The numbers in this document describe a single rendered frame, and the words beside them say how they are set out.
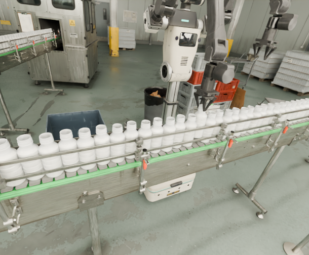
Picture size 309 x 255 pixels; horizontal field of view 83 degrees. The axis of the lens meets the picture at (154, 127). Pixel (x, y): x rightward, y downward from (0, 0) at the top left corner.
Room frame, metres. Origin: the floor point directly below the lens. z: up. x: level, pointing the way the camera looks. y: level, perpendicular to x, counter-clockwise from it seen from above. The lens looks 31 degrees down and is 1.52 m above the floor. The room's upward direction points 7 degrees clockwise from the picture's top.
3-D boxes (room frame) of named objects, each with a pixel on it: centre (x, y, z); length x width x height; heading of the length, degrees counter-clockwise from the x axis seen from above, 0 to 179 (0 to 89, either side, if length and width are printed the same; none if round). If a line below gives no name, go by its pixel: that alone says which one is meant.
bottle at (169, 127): (0.66, -0.06, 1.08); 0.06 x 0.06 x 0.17
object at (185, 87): (3.24, -0.69, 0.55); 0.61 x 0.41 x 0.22; 126
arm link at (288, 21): (1.08, -0.57, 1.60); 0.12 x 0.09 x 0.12; 29
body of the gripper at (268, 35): (1.11, -0.55, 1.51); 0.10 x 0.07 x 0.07; 29
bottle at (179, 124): (0.70, -0.11, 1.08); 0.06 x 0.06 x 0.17
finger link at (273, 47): (1.09, -0.56, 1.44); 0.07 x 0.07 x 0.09; 29
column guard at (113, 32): (8.11, 2.18, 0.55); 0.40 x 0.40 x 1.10; 29
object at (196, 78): (3.24, -0.69, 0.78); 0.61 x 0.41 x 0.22; 126
